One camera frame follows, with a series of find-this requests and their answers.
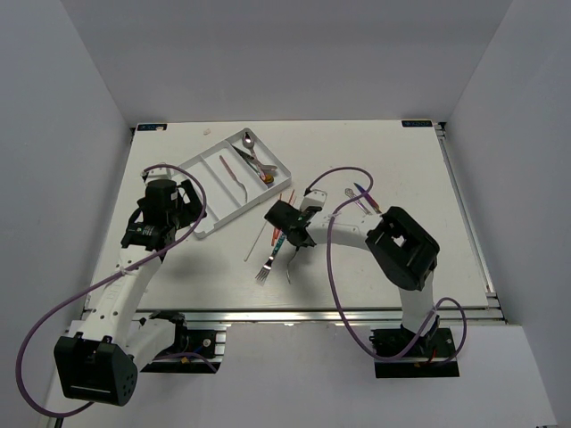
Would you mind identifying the iridescent ornate spoon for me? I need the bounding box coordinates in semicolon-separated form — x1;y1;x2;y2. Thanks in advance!
254;165;276;185

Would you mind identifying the green handled fork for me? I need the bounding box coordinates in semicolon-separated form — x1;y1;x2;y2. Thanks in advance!
255;234;286;284

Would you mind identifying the marbled handle spoon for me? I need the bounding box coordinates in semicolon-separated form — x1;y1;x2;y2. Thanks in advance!
232;146;275;174

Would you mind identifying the pink handled fork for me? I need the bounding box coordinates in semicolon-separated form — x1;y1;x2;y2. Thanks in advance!
218;154;248;201

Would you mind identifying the iridescent purple knife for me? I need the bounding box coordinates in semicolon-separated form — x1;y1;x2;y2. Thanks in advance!
353;183;382;214

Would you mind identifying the pink handled spoon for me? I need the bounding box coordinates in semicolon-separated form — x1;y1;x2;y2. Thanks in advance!
242;132;277;171

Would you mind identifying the dark handled fork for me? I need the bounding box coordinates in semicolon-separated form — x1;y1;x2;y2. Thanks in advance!
285;247;300;284

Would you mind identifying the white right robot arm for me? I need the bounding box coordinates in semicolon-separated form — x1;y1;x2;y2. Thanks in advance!
264;202;440;356

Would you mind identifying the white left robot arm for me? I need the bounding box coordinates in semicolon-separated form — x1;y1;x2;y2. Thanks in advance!
54;178;203;406

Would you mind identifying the white chopstick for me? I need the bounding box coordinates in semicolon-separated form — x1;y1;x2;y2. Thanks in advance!
243;221;267;263

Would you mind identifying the orange chopstick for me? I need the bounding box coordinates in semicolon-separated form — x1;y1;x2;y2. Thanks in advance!
271;193;283;248
277;189;296;236

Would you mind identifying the white divided cutlery tray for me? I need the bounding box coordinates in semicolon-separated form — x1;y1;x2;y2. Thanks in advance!
179;128;292;239

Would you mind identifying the left blue table label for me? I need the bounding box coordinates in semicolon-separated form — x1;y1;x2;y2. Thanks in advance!
137;123;168;132

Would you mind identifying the blue table label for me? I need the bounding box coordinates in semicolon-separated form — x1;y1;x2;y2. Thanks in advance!
137;123;168;132
401;119;434;128

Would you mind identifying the right blue table label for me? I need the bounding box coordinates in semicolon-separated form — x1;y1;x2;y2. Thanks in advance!
401;119;434;128

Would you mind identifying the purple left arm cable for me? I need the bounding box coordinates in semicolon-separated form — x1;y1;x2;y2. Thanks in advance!
16;163;209;418

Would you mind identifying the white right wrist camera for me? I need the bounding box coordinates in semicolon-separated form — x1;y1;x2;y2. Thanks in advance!
299;190;327;220

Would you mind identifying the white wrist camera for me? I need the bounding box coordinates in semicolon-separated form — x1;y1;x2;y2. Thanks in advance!
141;162;178;183
299;190;327;220

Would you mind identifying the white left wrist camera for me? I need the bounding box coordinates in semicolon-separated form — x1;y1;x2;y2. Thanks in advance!
141;162;178;183

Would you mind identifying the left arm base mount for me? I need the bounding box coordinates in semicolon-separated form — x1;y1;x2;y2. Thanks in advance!
137;311;226;375

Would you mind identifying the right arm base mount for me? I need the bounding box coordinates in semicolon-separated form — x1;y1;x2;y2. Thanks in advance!
369;328;460;379

